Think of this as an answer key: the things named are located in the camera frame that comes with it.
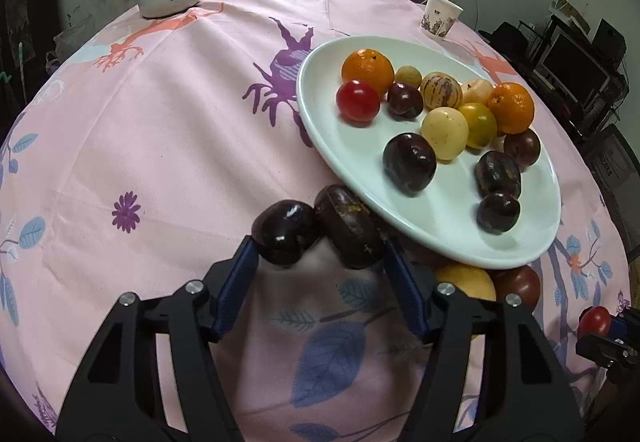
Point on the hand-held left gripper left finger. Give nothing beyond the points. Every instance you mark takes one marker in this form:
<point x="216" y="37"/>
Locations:
<point x="237" y="282"/>

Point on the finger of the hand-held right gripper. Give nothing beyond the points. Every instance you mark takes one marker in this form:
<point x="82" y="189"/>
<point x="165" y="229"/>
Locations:
<point x="597" y="350"/>
<point x="621" y="326"/>

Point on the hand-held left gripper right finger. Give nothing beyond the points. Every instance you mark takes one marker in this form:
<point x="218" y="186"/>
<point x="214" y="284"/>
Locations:
<point x="405" y="282"/>

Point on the white oval plate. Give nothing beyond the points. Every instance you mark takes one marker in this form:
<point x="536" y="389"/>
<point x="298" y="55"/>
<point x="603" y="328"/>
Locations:
<point x="440" y="224"/>

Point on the large dark purple plum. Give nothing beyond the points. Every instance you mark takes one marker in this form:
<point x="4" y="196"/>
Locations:
<point x="410" y="163"/>

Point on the pale yellow round fruit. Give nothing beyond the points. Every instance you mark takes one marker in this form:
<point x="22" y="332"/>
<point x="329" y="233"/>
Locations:
<point x="445" y="132"/>

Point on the pale yellow oblong fruit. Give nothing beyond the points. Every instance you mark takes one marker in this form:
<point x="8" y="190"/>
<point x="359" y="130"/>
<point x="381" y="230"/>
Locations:
<point x="475" y="91"/>

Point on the large smooth orange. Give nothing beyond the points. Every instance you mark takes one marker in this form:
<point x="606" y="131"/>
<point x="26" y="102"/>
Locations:
<point x="511" y="107"/>

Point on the spotted yellow mango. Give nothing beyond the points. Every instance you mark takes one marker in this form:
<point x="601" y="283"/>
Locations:
<point x="467" y="283"/>

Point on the dark red tomato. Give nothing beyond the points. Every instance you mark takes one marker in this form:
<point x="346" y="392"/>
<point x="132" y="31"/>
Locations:
<point x="522" y="284"/>

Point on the pink printed tablecloth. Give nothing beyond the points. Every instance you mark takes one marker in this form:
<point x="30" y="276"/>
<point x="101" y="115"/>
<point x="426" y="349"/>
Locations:
<point x="150" y="147"/>

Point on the yellow-orange tomato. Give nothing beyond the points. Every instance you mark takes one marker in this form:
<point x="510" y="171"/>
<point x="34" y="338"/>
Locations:
<point x="477" y="124"/>

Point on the purple striped pepino melon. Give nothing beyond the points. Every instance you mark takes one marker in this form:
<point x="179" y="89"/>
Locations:
<point x="440" y="90"/>

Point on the small yellow-green round fruit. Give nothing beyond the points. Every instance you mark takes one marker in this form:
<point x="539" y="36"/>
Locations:
<point x="407" y="74"/>

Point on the tangerine with green stem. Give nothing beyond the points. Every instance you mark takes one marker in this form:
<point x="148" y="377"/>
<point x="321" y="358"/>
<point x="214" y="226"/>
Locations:
<point x="367" y="69"/>

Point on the computer monitor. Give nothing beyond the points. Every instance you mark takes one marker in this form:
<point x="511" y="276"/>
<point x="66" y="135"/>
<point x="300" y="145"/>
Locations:
<point x="572" y="67"/>

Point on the floral paper cup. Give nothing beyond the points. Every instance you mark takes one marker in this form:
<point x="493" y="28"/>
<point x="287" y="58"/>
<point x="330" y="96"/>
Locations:
<point x="440" y="17"/>

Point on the black speaker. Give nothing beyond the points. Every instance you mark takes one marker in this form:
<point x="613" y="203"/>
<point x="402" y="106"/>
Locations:
<point x="608" y="39"/>

